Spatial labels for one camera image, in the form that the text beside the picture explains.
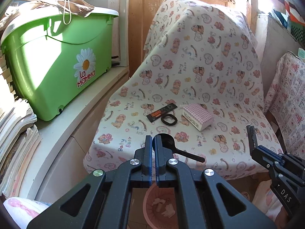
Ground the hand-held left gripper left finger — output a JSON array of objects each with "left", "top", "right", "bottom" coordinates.
[{"left": 26, "top": 135, "right": 153, "bottom": 229}]

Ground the stack of books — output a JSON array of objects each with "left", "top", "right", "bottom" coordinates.
[{"left": 0, "top": 50, "right": 42, "bottom": 196}]

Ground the wooden door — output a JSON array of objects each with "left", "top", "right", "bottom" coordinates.
[{"left": 129, "top": 0, "right": 253, "bottom": 77}]

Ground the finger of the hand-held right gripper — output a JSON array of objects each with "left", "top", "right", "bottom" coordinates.
[{"left": 246, "top": 125, "right": 284, "bottom": 166}]

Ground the black orange wrapper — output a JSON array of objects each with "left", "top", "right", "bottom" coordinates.
[{"left": 146, "top": 103, "right": 178, "bottom": 122}]

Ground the pink plastic wastebasket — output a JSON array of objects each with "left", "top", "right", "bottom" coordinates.
[{"left": 143, "top": 184, "right": 181, "bottom": 229}]

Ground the green plastic storage box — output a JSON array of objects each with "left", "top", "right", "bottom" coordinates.
[{"left": 1, "top": 7, "right": 120, "bottom": 122}]

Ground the beige cloth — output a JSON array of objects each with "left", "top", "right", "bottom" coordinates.
[{"left": 5, "top": 0, "right": 96, "bottom": 18}]

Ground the pale pink cloth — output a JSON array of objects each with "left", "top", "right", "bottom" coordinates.
[{"left": 251, "top": 180, "right": 286, "bottom": 222}]

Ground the colourful patchwork cloth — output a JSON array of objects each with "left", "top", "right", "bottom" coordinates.
[{"left": 262, "top": 0, "right": 305, "bottom": 43}]

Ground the black rubber ring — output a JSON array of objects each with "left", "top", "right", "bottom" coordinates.
[{"left": 161, "top": 115, "right": 178, "bottom": 126}]

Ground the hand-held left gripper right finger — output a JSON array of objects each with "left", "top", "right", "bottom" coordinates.
[{"left": 152, "top": 135, "right": 279, "bottom": 229}]

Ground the white shelf unit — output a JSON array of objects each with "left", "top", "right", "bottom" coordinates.
[{"left": 105, "top": 0, "right": 130, "bottom": 67}]

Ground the black plastic spoon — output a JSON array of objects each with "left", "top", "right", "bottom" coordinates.
[{"left": 160, "top": 135, "right": 206, "bottom": 163}]

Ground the pink printed cloth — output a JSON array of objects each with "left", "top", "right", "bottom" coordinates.
[{"left": 263, "top": 51, "right": 305, "bottom": 153}]

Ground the pink checkered box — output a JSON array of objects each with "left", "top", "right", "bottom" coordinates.
[{"left": 181, "top": 103, "right": 214, "bottom": 131}]

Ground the white cabinet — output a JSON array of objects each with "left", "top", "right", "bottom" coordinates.
[{"left": 19, "top": 65, "right": 130, "bottom": 201}]

